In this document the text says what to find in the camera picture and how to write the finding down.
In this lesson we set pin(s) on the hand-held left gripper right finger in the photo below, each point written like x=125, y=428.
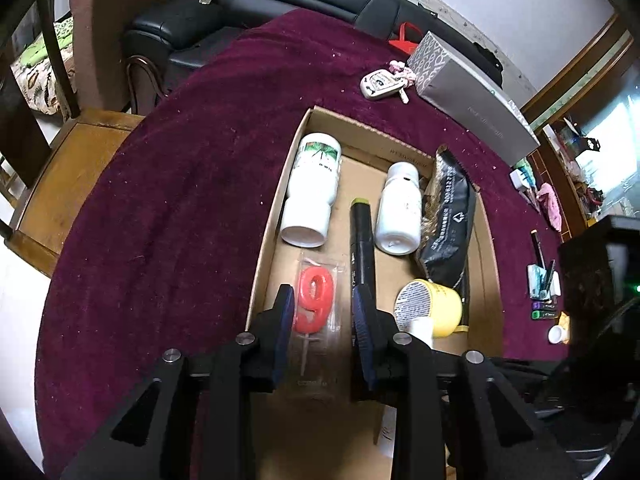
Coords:
x=362, y=340

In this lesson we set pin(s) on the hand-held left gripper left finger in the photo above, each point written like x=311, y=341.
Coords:
x=285, y=330

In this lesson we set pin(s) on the red number candle packet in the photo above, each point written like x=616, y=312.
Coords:
x=315, y=300

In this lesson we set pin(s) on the long black packet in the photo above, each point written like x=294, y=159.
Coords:
x=551, y=269

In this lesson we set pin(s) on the squat white bottle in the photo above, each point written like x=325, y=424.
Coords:
x=420, y=330

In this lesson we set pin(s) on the yellow jar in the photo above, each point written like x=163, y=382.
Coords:
x=435, y=305

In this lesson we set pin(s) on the black marker olive cap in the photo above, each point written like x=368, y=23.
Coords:
x=362, y=245

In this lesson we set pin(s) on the small white bottle green label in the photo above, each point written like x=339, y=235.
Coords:
x=397, y=210

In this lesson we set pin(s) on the black snack packet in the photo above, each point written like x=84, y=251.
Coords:
x=447, y=230

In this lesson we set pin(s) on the large white bottle leaf label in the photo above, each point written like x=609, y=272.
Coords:
x=310, y=190

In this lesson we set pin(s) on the cardboard box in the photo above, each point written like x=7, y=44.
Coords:
x=365, y=170

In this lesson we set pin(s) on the yellow snack packet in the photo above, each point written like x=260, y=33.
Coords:
x=564, y=321

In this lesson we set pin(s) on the black marker purple cap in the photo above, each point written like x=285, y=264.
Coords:
x=545, y=305

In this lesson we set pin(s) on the white teal carton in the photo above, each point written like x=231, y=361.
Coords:
x=536, y=280

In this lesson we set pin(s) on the black marker green cap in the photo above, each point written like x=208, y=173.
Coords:
x=545, y=315

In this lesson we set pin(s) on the pink cloth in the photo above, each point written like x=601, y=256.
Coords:
x=550, y=202

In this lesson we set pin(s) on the green packet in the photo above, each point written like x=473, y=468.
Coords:
x=523, y=164

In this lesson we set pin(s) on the long grey box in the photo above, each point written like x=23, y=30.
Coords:
x=470, y=95

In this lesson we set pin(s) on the white key fob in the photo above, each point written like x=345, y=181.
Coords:
x=380, y=85

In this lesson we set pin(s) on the red bag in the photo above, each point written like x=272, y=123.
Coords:
x=405, y=40

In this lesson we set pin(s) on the black leather sofa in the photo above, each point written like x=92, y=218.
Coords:
x=280, y=0

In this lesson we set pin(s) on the brown armchair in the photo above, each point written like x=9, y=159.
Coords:
x=95, y=35

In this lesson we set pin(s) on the floral cushion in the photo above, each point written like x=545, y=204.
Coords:
x=45, y=70

